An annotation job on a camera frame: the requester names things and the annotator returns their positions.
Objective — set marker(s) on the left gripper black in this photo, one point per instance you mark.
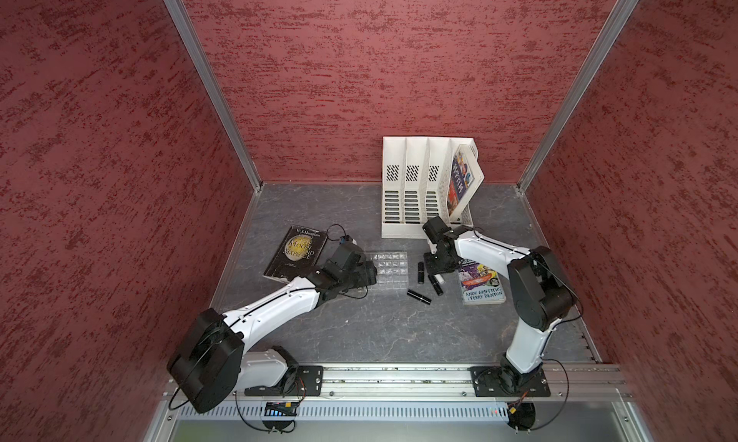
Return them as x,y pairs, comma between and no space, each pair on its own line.
367,275

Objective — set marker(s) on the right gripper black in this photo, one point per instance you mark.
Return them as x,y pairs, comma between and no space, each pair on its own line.
432,268

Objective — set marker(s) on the black lipstick gold band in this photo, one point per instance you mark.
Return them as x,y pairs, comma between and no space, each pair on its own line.
419,297

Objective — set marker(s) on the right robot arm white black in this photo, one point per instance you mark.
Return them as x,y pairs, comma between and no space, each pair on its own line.
540,295

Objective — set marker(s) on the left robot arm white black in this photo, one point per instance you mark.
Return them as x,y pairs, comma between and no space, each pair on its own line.
216,358

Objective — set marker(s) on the blue book in organizer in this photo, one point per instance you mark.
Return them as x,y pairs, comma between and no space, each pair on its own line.
463,179

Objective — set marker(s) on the white magazine file organizer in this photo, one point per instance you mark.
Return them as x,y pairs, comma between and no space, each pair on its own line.
417,177

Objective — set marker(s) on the Treehouse paperback book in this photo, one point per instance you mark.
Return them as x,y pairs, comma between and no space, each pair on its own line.
480,285

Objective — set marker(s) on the black hardcover Maugham book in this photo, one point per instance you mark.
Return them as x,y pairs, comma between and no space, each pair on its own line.
297,254

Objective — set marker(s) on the left corner aluminium profile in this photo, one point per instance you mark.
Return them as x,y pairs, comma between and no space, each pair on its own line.
185,28

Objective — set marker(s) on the corner aluminium profile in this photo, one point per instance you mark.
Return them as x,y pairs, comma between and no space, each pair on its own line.
185,28
610,32

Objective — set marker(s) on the right corner aluminium profile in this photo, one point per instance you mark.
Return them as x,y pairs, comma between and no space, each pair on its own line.
610,32

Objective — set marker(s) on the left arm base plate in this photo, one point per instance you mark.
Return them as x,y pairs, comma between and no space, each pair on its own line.
299,381

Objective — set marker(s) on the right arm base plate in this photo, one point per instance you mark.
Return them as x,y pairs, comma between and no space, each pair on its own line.
506,382

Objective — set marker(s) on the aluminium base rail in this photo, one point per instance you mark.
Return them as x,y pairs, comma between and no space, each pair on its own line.
575,382

